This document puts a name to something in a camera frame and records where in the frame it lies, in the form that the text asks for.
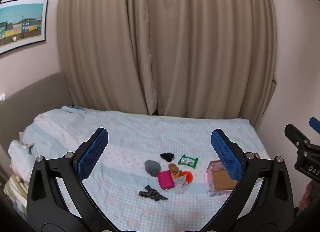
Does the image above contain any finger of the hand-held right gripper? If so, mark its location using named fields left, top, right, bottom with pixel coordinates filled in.
left=309, top=116, right=320, bottom=134
left=284, top=123, right=320, bottom=152

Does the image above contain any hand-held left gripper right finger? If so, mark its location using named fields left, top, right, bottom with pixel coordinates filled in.
left=205, top=129, right=294, bottom=230

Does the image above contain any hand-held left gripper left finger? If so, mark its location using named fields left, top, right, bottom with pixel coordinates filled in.
left=26, top=127, right=113, bottom=230

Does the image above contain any pink printed cardboard box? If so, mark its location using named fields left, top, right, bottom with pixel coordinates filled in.
left=205, top=160, right=239, bottom=195

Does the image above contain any light grey cloth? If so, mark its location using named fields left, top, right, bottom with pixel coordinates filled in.
left=174, top=176, right=190, bottom=195

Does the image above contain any brown cookie plush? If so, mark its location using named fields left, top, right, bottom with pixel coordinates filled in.
left=168, top=163, right=181, bottom=178

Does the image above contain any dark grey knitted cloth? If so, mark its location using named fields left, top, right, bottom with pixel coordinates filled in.
left=144, top=160, right=161, bottom=178

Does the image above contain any magenta pouch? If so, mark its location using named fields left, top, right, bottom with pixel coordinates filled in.
left=157, top=170, right=175, bottom=190

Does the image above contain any black patterned cloth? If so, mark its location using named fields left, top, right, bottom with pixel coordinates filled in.
left=139, top=185, right=169, bottom=201

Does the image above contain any person's right hand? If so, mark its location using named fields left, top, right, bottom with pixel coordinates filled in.
left=299, top=180, right=316, bottom=210

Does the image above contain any green wipes packet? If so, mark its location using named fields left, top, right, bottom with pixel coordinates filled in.
left=177, top=155, right=199, bottom=170

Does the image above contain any light blue checked blanket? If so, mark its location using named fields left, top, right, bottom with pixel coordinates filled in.
left=7, top=105, right=273, bottom=232

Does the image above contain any beige padded headboard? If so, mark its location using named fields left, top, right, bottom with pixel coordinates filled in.
left=0, top=72, right=74, bottom=152

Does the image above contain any pale striped cloth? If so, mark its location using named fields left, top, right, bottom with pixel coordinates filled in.
left=4, top=175, right=28, bottom=213

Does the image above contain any beige curtain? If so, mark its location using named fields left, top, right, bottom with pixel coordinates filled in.
left=57, top=0, right=277, bottom=127

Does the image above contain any wall poster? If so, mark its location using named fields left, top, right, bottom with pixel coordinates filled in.
left=0, top=0, right=48, bottom=55

